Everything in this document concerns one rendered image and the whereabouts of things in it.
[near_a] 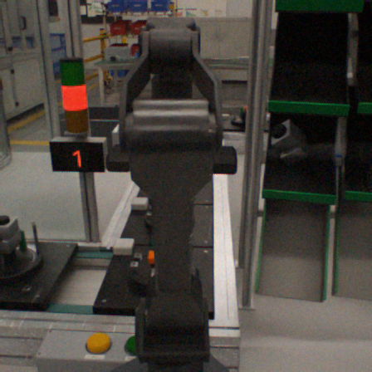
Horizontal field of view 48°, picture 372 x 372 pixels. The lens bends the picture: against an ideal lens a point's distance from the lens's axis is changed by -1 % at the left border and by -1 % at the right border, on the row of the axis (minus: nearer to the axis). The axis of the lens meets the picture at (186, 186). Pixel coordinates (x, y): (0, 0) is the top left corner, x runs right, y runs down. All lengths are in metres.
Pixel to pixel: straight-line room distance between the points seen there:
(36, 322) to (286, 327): 0.53
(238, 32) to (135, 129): 7.78
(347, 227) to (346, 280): 0.11
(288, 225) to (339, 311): 0.28
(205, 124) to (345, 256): 0.64
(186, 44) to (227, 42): 7.72
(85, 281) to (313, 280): 0.52
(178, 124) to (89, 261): 0.79
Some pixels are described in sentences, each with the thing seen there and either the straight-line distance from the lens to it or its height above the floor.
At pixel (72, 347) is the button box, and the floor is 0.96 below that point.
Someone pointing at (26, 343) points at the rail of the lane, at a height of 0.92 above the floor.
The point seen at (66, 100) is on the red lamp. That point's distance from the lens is 0.95.
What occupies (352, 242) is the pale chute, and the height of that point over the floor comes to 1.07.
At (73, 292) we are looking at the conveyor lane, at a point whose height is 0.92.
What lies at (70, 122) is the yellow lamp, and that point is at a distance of 0.96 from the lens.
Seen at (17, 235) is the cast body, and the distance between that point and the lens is 1.01.
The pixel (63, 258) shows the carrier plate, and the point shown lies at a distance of 1.04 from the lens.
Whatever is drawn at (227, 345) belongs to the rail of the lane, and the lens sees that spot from 0.84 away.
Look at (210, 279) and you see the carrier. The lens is 0.94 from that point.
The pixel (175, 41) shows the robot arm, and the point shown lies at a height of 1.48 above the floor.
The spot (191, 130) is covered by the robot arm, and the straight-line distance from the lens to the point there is 0.33.
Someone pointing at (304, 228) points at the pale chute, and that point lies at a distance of 0.91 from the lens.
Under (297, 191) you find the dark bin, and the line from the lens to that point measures 0.81.
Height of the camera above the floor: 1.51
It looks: 23 degrees down
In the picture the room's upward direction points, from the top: straight up
